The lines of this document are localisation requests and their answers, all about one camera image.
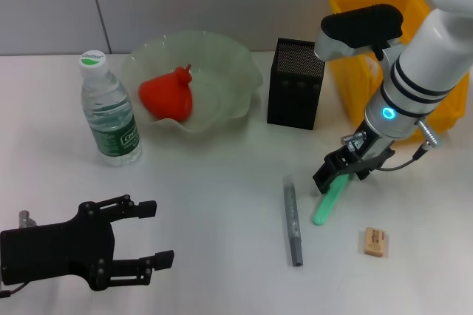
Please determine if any clear green-label water bottle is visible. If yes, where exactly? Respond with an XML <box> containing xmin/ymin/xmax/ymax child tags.
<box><xmin>78</xmin><ymin>49</ymin><xmax>143</xmax><ymax>168</ymax></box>

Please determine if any beige eraser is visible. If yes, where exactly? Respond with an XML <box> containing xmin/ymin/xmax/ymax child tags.
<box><xmin>362</xmin><ymin>226</ymin><xmax>390</xmax><ymax>258</ymax></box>

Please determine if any black mesh pen holder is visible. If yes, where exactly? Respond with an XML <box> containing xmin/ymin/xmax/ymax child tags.
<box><xmin>266</xmin><ymin>37</ymin><xmax>329</xmax><ymax>132</ymax></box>

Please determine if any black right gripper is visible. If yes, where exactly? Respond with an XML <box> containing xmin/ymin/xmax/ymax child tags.
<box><xmin>312</xmin><ymin>126</ymin><xmax>396</xmax><ymax>194</ymax></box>

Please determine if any yellow plastic bin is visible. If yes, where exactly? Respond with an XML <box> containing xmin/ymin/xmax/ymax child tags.
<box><xmin>328</xmin><ymin>0</ymin><xmax>471</xmax><ymax>143</ymax></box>

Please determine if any left arm cable with plug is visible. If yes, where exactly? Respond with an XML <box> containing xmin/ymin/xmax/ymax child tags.
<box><xmin>0</xmin><ymin>210</ymin><xmax>38</xmax><ymax>297</ymax></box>

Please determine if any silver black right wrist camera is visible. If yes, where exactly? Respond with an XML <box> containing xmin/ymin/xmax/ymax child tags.
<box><xmin>313</xmin><ymin>3</ymin><xmax>406</xmax><ymax>63</ymax></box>

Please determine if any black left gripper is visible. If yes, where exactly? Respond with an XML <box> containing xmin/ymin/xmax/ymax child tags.
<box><xmin>0</xmin><ymin>194</ymin><xmax>176</xmax><ymax>292</ymax></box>

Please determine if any red-orange toy orange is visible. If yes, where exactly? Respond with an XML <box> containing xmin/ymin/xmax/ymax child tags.
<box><xmin>137</xmin><ymin>63</ymin><xmax>194</xmax><ymax>123</ymax></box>

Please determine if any grey pen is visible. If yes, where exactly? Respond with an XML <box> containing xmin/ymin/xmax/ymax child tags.
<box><xmin>278</xmin><ymin>175</ymin><xmax>305</xmax><ymax>268</ymax></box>

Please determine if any pale green glass fruit plate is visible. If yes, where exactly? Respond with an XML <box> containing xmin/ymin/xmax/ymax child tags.
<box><xmin>121</xmin><ymin>30</ymin><xmax>265</xmax><ymax>144</ymax></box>

